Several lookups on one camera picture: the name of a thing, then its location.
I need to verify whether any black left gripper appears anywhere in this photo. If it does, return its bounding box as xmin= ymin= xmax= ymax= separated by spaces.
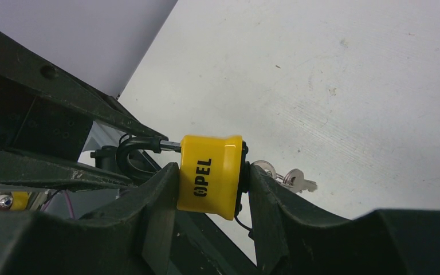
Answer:
xmin=0 ymin=31 xmax=167 ymax=191

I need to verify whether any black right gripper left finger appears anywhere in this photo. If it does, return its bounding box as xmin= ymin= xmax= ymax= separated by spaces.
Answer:
xmin=0 ymin=163 xmax=179 ymax=274

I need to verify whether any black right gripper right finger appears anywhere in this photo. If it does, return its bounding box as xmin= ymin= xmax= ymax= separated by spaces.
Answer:
xmin=249 ymin=166 xmax=440 ymax=274

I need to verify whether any silver key bunch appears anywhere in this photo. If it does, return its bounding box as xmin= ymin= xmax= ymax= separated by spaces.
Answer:
xmin=253 ymin=160 xmax=317 ymax=194

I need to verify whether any yellow Opel padlock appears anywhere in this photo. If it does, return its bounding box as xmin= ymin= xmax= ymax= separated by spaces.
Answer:
xmin=115 ymin=135 xmax=249 ymax=221

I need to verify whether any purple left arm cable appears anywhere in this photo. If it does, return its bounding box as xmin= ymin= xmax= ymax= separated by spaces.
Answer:
xmin=41 ymin=190 xmax=77 ymax=220

